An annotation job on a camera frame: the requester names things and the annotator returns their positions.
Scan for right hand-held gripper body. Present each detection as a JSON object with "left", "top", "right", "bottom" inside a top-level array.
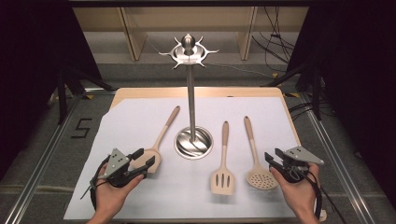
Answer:
[{"left": 275, "top": 146, "right": 325, "bottom": 184}]

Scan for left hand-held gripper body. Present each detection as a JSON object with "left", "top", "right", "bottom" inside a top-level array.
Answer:
[{"left": 98, "top": 147, "right": 148, "bottom": 189}]

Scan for beige perforated skimmer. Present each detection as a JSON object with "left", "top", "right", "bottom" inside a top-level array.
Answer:
[{"left": 243, "top": 116, "right": 279, "bottom": 190}]

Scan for beige solid spoon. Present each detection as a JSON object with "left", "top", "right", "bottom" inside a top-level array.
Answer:
[{"left": 129, "top": 105, "right": 181, "bottom": 175}]

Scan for beige slotted turner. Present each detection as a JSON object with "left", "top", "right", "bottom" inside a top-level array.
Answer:
[{"left": 209, "top": 120, "right": 236, "bottom": 196}]

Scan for metal utensil rack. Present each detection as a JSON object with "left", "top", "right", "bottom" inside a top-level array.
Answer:
[{"left": 158, "top": 33, "right": 219, "bottom": 161}]

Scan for person's left hand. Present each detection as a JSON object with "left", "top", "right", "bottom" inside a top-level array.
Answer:
[{"left": 94, "top": 174, "right": 146, "bottom": 218}]

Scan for person's right hand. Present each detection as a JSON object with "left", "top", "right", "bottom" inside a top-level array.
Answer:
[{"left": 269, "top": 163, "right": 321, "bottom": 217}]

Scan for white paper sheet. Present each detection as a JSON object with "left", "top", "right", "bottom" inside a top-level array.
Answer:
[{"left": 64, "top": 96, "right": 302, "bottom": 220}]

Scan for black tripod stand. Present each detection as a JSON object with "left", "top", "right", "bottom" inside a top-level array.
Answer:
[
  {"left": 261, "top": 62, "right": 323, "bottom": 121},
  {"left": 55, "top": 66, "right": 117, "bottom": 125}
]

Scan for black curtain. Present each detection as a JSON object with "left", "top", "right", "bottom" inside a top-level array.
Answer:
[
  {"left": 0, "top": 0, "right": 104, "bottom": 181},
  {"left": 286, "top": 0, "right": 396, "bottom": 206}
]

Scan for aluminium floor rail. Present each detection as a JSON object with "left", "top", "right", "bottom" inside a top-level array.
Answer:
[
  {"left": 3, "top": 88, "right": 87, "bottom": 224},
  {"left": 299, "top": 92, "right": 375, "bottom": 224}
]

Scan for left hand-held gripper black cable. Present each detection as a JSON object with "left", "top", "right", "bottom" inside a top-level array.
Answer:
[{"left": 79, "top": 155, "right": 111, "bottom": 213}]

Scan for hand-held gripper black cable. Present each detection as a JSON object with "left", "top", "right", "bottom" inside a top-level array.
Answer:
[
  {"left": 79, "top": 155, "right": 111, "bottom": 213},
  {"left": 290, "top": 166, "right": 347, "bottom": 224}
]

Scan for right hand-held gripper black cable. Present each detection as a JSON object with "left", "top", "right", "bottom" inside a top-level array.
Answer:
[{"left": 290, "top": 166, "right": 347, "bottom": 224}]

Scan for thin white floor cable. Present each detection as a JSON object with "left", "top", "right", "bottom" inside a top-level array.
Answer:
[{"left": 205, "top": 63, "right": 276, "bottom": 79}]

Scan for black floor cables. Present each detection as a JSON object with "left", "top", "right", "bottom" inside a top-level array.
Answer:
[{"left": 251, "top": 6, "right": 297, "bottom": 73}]

